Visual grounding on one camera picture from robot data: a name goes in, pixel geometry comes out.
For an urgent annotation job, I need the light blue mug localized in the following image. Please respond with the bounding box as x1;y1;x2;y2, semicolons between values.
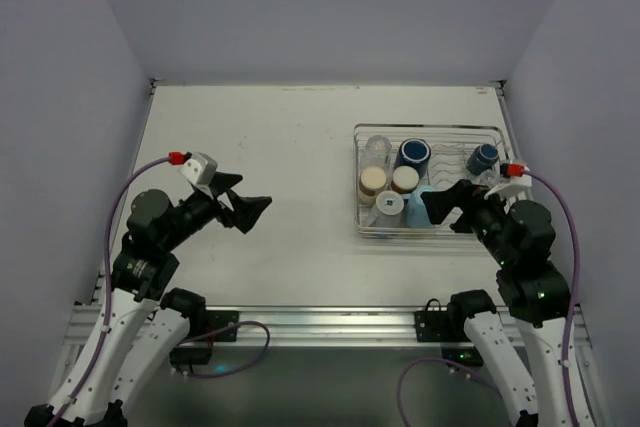
402;185;436;229

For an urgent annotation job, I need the pale grey-blue mug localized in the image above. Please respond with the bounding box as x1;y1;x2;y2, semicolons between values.
364;190;404;228

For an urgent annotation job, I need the large dark blue mug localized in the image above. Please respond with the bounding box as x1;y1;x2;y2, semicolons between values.
394;138;431;178

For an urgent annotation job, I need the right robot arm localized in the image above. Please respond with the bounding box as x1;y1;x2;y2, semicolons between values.
421;180;595;426

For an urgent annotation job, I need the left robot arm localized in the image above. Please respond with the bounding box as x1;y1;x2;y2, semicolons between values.
24;173;272;426

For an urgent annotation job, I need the small clear glass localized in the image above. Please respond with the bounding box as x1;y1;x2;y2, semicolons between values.
472;169;501;189

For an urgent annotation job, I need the white cup brown band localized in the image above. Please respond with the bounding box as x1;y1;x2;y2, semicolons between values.
390;165;420;194

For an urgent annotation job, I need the small dark blue cup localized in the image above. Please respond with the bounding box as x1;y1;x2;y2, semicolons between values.
466;144;499;176

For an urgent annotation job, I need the cream cup brown band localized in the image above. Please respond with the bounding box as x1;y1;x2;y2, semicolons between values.
357;166;387;205

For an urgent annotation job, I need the clear faceted glass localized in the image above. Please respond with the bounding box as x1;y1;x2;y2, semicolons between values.
362;135;392;170

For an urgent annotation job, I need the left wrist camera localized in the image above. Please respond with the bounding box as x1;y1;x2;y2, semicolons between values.
179;152;218;189

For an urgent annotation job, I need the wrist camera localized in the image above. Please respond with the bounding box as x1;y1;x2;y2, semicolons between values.
484;162;532;200
179;152;218;189

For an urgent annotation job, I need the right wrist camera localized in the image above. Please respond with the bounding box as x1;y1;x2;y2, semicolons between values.
484;162;532;200

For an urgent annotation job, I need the metal wire dish rack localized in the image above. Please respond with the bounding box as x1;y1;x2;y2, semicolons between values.
353;123;512;244

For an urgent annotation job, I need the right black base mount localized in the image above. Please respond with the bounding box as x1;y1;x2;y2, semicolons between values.
414;298;484;367

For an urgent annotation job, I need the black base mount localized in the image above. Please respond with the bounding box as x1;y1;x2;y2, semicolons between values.
414;298;484;367
169;310;239;371

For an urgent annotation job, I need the aluminium front rail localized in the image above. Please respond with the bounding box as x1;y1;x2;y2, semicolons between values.
63;305;591;348

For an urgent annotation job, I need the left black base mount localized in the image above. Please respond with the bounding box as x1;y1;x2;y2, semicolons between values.
169;310;239;371

